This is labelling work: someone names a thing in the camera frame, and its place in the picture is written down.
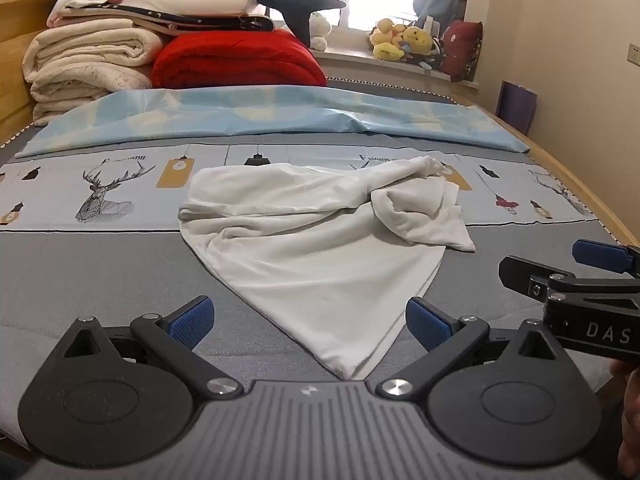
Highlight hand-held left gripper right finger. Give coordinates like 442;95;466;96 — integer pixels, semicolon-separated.
376;296;568;401

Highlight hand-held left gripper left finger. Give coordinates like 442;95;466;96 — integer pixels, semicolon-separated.
62;296;246;399

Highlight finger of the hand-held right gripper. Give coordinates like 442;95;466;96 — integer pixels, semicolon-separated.
499;255;640;308
571;238;640;277

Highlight white garment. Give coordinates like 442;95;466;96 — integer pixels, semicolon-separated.
178;155;476;380

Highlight person's right hand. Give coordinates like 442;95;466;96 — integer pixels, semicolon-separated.
612;360;640;467

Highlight printed deer bed sheet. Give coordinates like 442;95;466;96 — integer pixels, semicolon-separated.
0;140;599;234

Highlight dark red cushion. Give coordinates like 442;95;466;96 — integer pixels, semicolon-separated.
440;20;485;83

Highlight light blue quilt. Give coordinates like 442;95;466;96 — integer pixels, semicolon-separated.
17;85;531;159

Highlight yellow plush toy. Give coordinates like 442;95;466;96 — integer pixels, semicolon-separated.
400;25;436;61

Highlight yellow-green plush toy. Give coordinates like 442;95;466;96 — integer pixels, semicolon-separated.
372;40;404;64

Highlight red folded quilt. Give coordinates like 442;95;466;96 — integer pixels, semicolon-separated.
151;28;327;90

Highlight white window sill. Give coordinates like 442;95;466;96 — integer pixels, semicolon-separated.
310;47;482;92

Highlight tan plush toy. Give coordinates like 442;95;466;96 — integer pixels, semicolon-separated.
372;17;402;44

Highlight dark starry cloth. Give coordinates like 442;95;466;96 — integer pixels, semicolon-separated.
107;4;276;37

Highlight white plush toy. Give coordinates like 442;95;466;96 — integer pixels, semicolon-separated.
307;11;334;52

